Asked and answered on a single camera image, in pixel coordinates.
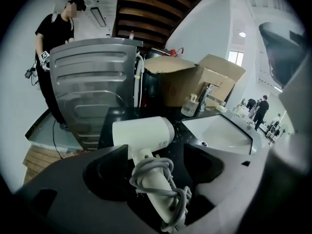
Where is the wooden pallet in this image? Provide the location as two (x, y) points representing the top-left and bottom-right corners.
(22, 145), (63, 183)

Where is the black power adapter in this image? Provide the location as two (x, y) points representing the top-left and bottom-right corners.
(24, 67), (37, 79)

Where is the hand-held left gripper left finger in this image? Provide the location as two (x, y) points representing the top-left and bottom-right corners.
(15, 144), (162, 234)

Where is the chrome faucet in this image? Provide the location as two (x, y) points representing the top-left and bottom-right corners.
(198, 82), (227, 112)

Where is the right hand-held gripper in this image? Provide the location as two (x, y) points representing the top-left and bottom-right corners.
(258, 21), (312, 156)

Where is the brown cardboard box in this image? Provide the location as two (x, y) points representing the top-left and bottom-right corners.
(143, 54), (246, 108)

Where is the white drain hose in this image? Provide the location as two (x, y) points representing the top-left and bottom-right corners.
(133, 54), (145, 107)

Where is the clear glass bottle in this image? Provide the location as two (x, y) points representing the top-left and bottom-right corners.
(180, 94), (197, 117)

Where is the black bin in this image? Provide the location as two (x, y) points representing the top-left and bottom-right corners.
(142, 48), (167, 107)

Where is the red tool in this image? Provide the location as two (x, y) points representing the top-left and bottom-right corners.
(167, 46), (184, 58)

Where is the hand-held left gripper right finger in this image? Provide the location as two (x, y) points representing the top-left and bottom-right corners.
(182, 142), (272, 234)

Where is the grey washing machine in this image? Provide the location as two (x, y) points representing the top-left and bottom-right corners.
(49, 38), (144, 151)

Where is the white sink basin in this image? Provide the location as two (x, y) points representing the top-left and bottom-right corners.
(181, 113), (263, 156)

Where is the white hair dryer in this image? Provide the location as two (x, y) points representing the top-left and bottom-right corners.
(111, 116), (193, 234)

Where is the long ceiling lamp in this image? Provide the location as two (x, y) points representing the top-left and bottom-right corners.
(90, 6), (107, 27)

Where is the window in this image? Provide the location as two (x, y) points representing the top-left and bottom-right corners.
(228, 50), (244, 67)

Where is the black floor cable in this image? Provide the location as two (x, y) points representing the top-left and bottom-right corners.
(52, 119), (66, 159)

